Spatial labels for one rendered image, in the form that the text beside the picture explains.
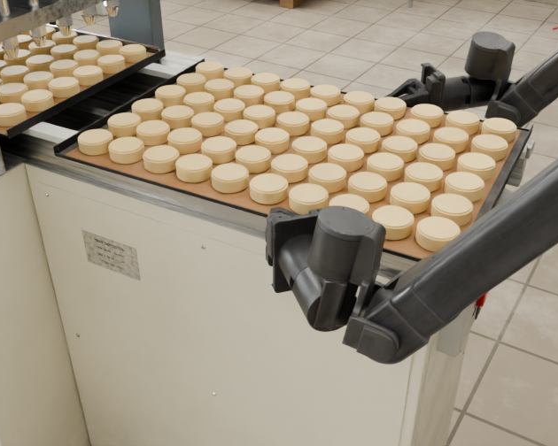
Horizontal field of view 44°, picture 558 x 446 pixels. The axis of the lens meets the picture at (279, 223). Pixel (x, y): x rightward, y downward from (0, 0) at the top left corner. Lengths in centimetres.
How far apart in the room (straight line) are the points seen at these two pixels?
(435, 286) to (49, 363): 90
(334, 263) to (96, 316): 68
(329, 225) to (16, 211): 66
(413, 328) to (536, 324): 151
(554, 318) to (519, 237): 159
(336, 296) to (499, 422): 122
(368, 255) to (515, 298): 160
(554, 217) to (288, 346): 53
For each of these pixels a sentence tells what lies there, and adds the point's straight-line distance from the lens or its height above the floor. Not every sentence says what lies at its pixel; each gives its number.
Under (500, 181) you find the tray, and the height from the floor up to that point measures 90.
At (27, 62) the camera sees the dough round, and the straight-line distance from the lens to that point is 137.
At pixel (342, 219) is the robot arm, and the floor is 100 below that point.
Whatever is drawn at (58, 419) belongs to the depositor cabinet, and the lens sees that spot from 151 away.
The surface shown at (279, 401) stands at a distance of 114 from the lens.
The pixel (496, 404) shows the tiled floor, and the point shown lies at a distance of 192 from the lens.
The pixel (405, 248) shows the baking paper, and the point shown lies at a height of 90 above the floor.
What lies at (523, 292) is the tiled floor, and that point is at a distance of 229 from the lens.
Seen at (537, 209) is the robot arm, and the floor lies 106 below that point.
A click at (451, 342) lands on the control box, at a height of 72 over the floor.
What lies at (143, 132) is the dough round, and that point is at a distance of 105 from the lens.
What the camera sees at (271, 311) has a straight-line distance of 101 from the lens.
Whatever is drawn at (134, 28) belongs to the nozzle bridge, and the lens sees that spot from 159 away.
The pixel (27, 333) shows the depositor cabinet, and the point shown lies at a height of 53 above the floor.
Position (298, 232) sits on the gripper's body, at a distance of 79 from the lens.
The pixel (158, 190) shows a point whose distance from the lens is 103.
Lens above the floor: 138
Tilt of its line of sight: 34 degrees down
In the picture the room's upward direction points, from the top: straight up
